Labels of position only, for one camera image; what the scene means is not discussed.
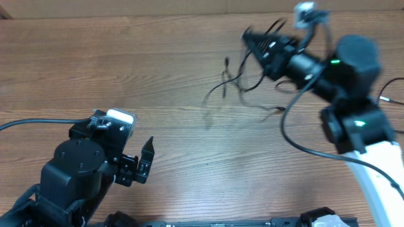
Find black USB cable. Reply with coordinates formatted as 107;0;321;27
201;18;288;113

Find black cable silver plug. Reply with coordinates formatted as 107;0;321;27
376;77;403;105

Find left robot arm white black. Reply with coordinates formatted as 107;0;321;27
1;125;155;226

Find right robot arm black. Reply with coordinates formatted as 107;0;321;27
242;27;403;226

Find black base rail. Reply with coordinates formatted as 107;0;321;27
95;207;359;227

